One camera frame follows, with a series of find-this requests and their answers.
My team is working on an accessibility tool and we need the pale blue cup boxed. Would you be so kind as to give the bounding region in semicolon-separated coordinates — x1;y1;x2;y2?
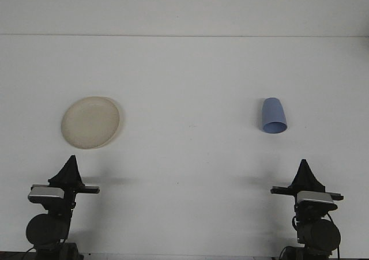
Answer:
261;97;288;134

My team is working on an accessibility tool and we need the pale cream round plate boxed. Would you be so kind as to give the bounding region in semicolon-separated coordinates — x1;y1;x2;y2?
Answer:
61;96;126;150

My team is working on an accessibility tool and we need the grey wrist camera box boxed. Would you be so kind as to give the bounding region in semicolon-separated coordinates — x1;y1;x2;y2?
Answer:
296;191;338;212
27;186;65;204

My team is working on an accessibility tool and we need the long thin black cable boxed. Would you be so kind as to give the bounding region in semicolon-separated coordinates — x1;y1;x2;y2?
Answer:
326;210;341;260

